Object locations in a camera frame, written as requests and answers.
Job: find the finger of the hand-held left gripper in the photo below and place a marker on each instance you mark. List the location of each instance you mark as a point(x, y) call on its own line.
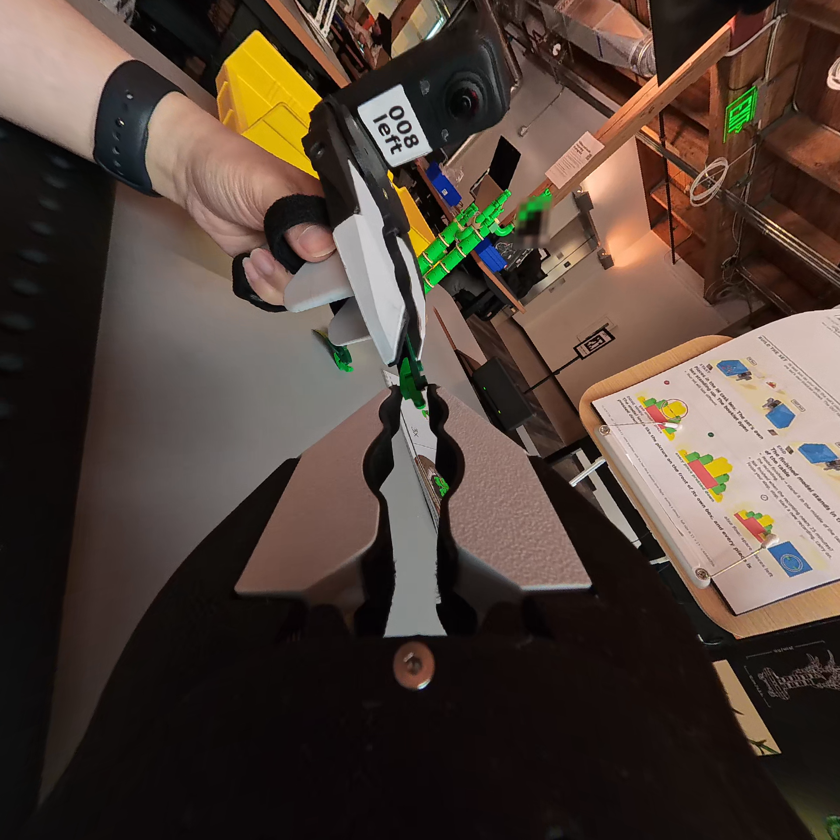
point(418, 308)
point(377, 282)

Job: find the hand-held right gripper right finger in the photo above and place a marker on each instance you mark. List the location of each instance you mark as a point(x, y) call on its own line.
point(518, 525)

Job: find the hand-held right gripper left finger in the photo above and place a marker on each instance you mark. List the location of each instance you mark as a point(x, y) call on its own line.
point(315, 525)

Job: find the green lego leaf assembly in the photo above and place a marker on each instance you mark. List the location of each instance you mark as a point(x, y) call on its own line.
point(410, 387)

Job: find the person's left forearm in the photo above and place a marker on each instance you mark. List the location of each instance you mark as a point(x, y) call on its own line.
point(46, 65)

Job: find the green lego bamboo model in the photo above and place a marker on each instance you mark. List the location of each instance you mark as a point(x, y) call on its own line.
point(453, 243)

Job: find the dark green lego leaf piece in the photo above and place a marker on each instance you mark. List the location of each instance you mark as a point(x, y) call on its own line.
point(340, 358)

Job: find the lego instruction booklet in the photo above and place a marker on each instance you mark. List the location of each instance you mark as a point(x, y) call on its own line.
point(425, 446)

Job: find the black lego set box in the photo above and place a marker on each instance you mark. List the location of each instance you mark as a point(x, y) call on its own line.
point(787, 689)

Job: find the person's left hand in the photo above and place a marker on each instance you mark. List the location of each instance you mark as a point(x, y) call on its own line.
point(223, 177)

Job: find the long wooden desk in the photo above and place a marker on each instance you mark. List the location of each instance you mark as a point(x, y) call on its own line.
point(505, 289)

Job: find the blue storage bin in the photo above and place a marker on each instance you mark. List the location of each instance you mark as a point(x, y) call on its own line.
point(491, 254)
point(443, 180)

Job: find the black monitor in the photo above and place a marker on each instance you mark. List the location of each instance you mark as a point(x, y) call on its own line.
point(505, 164)

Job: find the black box with green lights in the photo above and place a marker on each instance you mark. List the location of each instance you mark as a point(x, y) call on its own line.
point(502, 394)

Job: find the white paper notice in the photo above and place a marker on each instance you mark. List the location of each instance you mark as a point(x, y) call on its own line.
point(574, 161)

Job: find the small marker tag sign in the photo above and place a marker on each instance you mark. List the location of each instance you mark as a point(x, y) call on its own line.
point(594, 342)

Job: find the laminated instruction sheet on board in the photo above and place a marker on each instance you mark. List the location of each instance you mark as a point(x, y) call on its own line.
point(630, 374)

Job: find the yellow plastic bin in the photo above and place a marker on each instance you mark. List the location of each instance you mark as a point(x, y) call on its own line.
point(262, 98)

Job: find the printed task instruction sheet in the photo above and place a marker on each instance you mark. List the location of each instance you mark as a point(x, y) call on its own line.
point(754, 459)

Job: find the green exit sign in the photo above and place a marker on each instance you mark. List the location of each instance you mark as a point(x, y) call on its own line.
point(741, 115)

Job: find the black wrist watch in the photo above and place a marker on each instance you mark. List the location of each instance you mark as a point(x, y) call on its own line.
point(124, 111)

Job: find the silver air duct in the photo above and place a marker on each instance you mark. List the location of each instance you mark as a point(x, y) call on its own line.
point(610, 33)

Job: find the wooden post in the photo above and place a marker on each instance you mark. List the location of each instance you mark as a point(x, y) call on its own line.
point(643, 111)

